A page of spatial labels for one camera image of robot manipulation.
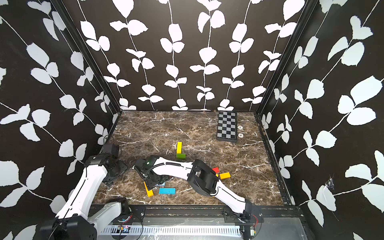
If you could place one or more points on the long yellow block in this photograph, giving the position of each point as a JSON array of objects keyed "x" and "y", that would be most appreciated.
[{"x": 149, "y": 192}]

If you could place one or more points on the green block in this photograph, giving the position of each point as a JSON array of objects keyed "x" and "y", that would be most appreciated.
[{"x": 181, "y": 156}]

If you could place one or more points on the black white checkerboard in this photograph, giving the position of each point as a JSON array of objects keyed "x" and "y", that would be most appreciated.
[{"x": 227, "y": 127}]

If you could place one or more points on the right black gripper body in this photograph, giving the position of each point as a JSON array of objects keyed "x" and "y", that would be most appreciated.
[{"x": 151, "y": 183}]

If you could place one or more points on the small yellow block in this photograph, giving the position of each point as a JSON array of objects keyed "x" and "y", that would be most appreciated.
[{"x": 224, "y": 176}]

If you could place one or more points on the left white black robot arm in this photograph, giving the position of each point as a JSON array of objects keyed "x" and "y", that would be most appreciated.
[{"x": 73, "y": 222}]

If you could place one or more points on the cyan block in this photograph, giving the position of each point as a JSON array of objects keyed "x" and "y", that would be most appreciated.
[{"x": 167, "y": 191}]

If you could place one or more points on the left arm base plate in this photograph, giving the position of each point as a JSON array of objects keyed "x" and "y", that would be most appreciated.
[{"x": 138, "y": 213}]

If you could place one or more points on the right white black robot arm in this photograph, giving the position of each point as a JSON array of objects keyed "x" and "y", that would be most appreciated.
[{"x": 202, "y": 178}]

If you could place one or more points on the white slotted cable duct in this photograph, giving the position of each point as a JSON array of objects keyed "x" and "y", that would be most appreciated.
[{"x": 128, "y": 230}]

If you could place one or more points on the red block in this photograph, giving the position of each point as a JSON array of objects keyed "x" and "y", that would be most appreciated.
[{"x": 216, "y": 170}]

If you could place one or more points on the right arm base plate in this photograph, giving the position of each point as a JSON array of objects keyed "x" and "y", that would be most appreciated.
[{"x": 255, "y": 217}]

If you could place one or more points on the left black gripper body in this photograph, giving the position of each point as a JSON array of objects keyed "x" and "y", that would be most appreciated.
[{"x": 121, "y": 166}]

